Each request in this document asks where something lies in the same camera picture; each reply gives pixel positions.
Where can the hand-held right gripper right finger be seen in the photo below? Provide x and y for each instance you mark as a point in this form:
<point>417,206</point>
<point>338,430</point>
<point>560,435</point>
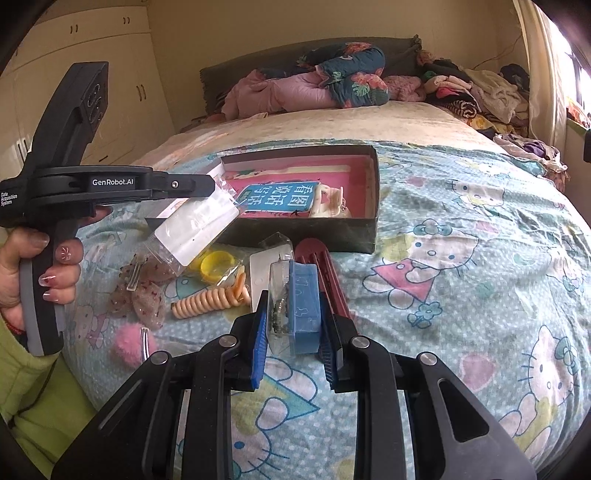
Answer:
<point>330,346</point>

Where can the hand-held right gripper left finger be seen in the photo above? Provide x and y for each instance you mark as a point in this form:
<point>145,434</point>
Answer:
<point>258,341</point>

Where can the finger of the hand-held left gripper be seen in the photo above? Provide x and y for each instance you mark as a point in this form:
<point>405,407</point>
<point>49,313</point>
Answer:
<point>189,184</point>

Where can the blue earring box clear lid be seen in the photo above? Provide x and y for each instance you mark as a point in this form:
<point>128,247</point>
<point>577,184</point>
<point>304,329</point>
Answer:
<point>304,314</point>

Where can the clear packet with white card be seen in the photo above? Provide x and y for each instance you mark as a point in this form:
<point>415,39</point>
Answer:
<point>194,230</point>

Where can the earring card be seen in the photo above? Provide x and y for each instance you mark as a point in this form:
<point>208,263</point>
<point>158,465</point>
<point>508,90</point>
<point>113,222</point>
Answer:
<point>261,277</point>

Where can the maroon comb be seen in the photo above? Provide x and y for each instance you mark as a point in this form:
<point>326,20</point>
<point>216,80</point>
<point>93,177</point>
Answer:
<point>323,263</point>

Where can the dark cardboard box pink inside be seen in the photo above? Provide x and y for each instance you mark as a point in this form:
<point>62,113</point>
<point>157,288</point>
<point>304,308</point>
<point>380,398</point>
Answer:
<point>295,235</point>

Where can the person's left forearm green sleeve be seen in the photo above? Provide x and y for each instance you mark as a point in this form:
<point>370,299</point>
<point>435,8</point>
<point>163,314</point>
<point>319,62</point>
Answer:
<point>46,406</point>

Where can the person's left hand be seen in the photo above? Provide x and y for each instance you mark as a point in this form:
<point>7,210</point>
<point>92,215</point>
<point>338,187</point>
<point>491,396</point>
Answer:
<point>60,267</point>

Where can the peach printed towel blanket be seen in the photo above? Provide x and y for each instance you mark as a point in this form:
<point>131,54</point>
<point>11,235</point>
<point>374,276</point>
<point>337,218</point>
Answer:
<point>184,141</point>

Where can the pink glitter bow hair clip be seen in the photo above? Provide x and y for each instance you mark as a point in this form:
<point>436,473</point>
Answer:
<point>147,309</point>
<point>154,270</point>

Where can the pink quilted jacket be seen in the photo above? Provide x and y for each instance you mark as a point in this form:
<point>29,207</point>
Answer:
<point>277,92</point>

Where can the cream wardrobe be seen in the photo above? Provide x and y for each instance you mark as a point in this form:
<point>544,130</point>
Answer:
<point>115,69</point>

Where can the pink pompom hair clip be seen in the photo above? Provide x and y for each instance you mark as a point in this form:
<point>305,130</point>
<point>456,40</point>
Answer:
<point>129,346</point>

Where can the cream hair claw clip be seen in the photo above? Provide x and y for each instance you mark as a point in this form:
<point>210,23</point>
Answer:
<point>330,203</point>

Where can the cat printed bedsheet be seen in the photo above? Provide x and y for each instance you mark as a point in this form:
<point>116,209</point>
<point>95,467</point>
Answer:
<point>461,277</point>

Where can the beige blanket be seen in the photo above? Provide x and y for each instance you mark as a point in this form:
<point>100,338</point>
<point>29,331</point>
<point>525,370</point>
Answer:
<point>346,124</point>

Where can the dark blue floral quilt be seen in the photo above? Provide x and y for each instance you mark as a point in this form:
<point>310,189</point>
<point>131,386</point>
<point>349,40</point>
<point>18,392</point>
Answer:
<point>355,69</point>

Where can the pile of clothes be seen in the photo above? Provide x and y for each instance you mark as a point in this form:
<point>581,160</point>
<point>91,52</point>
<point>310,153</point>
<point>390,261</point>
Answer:
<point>485,92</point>

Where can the cream curtain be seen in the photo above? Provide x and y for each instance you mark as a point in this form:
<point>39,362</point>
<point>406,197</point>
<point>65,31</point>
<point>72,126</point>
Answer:
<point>545,83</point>

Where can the window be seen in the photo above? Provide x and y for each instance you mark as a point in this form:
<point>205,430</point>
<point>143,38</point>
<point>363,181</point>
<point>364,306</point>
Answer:
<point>579,69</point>

